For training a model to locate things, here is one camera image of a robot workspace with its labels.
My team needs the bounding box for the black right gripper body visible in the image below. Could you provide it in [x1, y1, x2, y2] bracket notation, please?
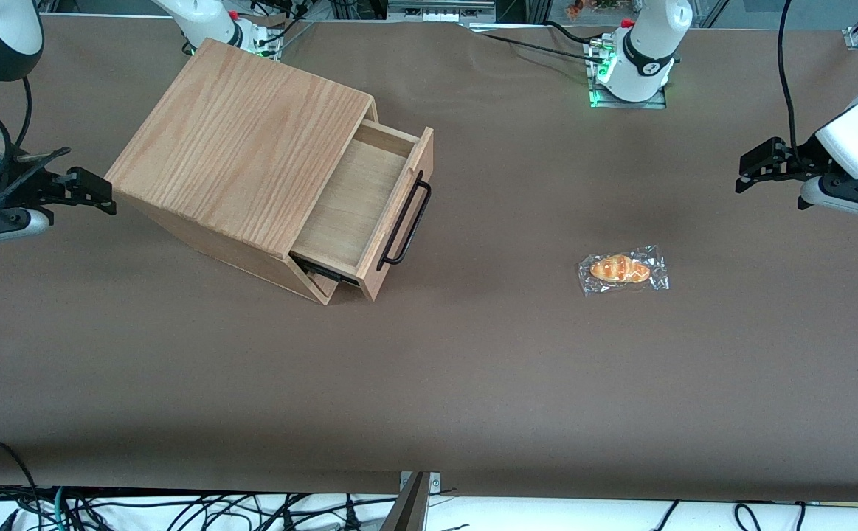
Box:
[0, 164, 68, 226]

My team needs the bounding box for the wooden drawer with black handle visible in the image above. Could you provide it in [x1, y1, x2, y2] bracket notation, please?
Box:
[290, 120, 435, 302]

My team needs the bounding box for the black metal drawer handle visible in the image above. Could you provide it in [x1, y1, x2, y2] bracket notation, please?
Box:
[378, 170, 432, 267]

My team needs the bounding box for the light wooden drawer cabinet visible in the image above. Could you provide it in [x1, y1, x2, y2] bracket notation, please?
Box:
[104, 37, 380, 305]

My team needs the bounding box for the plastic wrapped bread roll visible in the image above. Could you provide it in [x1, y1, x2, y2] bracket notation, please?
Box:
[578, 245, 671, 297]

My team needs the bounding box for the brown table cover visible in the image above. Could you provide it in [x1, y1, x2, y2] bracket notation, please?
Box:
[0, 13, 858, 504]

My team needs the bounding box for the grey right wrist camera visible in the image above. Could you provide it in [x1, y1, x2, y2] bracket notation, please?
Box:
[0, 209, 52, 248]

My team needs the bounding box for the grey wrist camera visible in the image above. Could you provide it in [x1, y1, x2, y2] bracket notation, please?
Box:
[0, 209, 52, 248]
[799, 175, 858, 225]

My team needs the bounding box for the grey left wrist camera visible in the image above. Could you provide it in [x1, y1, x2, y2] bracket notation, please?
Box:
[799, 175, 858, 225]

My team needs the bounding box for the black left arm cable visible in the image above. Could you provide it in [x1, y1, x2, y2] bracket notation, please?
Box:
[777, 0, 803, 167]

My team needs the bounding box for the short black table cable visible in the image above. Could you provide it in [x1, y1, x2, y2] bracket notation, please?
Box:
[544, 20, 593, 43]

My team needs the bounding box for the long black table cable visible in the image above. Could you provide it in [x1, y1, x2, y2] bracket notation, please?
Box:
[466, 27, 593, 60]

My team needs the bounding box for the black curled cable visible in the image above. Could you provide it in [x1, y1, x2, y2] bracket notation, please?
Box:
[733, 501, 764, 531]

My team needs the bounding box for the black cable tangle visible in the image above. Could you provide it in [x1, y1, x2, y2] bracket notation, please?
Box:
[67, 488, 400, 531]

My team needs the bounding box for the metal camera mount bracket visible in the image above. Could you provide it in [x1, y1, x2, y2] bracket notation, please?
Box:
[380, 471, 443, 531]

